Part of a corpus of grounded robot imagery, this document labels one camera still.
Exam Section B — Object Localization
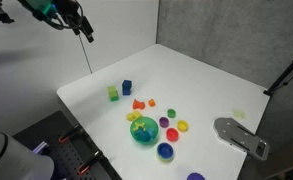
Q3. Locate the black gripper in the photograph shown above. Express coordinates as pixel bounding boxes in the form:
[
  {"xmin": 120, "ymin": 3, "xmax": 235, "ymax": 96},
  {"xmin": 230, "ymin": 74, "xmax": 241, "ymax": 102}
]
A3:
[{"xmin": 53, "ymin": 0, "xmax": 96, "ymax": 44}]

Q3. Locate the small pink bowl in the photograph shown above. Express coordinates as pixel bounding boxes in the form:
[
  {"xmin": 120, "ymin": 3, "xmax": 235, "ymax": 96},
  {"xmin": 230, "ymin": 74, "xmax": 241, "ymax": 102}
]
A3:
[{"xmin": 165, "ymin": 127, "xmax": 180, "ymax": 143}]

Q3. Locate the small green bowl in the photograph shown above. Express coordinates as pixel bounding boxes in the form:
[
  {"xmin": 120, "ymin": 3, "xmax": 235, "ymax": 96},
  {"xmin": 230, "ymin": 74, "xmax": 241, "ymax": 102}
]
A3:
[{"xmin": 166, "ymin": 108, "xmax": 177, "ymax": 119}]

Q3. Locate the small purple bowl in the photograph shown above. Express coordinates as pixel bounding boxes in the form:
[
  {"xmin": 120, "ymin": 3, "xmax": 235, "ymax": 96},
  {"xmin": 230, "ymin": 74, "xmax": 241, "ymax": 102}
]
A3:
[{"xmin": 158, "ymin": 116, "xmax": 170, "ymax": 129}]

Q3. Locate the large green bowl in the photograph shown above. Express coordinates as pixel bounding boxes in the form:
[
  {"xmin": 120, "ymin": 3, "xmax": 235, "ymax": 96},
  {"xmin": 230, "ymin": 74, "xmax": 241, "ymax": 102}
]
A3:
[{"xmin": 129, "ymin": 116, "xmax": 160, "ymax": 146}]

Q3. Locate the small yellow bowl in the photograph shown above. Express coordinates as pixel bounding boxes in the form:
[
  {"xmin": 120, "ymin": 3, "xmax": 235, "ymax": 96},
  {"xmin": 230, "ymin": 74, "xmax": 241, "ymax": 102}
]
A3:
[{"xmin": 176, "ymin": 119, "xmax": 190, "ymax": 133}]

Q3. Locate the blue bowl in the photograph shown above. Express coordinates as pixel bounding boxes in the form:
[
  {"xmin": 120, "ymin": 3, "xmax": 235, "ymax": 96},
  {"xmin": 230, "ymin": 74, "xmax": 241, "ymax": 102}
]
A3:
[{"xmin": 156, "ymin": 142, "xmax": 175, "ymax": 163}]

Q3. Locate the purple ridged bowl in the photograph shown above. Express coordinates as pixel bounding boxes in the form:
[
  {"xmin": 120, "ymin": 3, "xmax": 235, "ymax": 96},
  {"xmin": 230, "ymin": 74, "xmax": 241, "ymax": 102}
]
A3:
[{"xmin": 186, "ymin": 171, "xmax": 206, "ymax": 180}]

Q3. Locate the light green cube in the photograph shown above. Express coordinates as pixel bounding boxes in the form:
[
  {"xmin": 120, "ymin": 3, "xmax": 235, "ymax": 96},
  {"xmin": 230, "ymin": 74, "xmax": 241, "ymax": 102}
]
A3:
[{"xmin": 106, "ymin": 85, "xmax": 119, "ymax": 98}]

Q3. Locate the dark blue cube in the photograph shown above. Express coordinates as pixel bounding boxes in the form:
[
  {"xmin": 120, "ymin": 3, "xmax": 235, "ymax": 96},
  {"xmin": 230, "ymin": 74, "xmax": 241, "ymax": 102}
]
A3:
[{"xmin": 121, "ymin": 79, "xmax": 133, "ymax": 91}]

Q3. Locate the orange toy figure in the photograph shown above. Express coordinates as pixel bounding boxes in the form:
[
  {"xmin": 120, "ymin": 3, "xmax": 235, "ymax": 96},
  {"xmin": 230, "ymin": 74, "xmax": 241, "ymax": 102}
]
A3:
[{"xmin": 132, "ymin": 98, "xmax": 146, "ymax": 111}]

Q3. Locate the yellow toy figure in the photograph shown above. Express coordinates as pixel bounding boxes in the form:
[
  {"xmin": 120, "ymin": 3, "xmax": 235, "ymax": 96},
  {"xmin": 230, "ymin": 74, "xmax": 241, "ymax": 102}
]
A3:
[{"xmin": 126, "ymin": 110, "xmax": 143, "ymax": 122}]

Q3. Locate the black orange-tipped clamp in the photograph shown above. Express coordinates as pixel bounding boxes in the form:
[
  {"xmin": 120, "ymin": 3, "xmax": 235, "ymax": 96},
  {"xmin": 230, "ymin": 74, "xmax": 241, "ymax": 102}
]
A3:
[
  {"xmin": 58, "ymin": 124, "xmax": 84, "ymax": 145},
  {"xmin": 77, "ymin": 150, "xmax": 104, "ymax": 176}
]

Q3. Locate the small yellow toy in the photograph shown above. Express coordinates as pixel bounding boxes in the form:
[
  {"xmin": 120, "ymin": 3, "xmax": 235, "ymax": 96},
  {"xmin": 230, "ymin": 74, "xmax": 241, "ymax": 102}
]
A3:
[{"xmin": 133, "ymin": 121, "xmax": 147, "ymax": 132}]

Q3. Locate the blue toy piece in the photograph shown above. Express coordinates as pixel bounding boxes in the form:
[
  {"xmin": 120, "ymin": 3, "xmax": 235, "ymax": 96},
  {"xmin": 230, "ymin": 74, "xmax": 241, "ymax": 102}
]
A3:
[{"xmin": 133, "ymin": 127, "xmax": 156, "ymax": 143}]

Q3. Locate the black perforated base board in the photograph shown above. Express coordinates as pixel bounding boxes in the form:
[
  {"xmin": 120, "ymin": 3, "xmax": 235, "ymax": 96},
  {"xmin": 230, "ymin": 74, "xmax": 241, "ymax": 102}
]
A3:
[{"xmin": 11, "ymin": 110, "xmax": 124, "ymax": 180}]

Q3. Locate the yellow sticky note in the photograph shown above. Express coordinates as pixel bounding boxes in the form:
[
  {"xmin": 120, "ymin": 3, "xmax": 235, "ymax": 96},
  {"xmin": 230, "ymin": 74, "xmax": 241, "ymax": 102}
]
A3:
[{"xmin": 232, "ymin": 108, "xmax": 246, "ymax": 120}]

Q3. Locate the grey metal mounting plate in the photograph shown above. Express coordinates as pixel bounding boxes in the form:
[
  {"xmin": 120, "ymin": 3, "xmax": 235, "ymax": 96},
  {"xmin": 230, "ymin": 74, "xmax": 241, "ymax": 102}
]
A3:
[{"xmin": 213, "ymin": 117, "xmax": 271, "ymax": 162}]

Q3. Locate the black tripod pole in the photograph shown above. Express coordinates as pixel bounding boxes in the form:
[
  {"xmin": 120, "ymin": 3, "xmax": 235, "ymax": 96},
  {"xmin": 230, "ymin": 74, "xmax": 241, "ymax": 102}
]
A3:
[{"xmin": 263, "ymin": 47, "xmax": 293, "ymax": 98}]

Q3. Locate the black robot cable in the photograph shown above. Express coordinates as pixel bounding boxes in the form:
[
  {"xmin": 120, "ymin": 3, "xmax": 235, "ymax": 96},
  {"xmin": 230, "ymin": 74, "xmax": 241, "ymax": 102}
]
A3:
[{"xmin": 35, "ymin": 9, "xmax": 84, "ymax": 32}]

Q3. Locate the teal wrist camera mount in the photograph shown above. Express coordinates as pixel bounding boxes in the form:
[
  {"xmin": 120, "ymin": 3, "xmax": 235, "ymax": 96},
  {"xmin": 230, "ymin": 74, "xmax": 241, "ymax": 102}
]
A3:
[{"xmin": 40, "ymin": 2, "xmax": 59, "ymax": 17}]

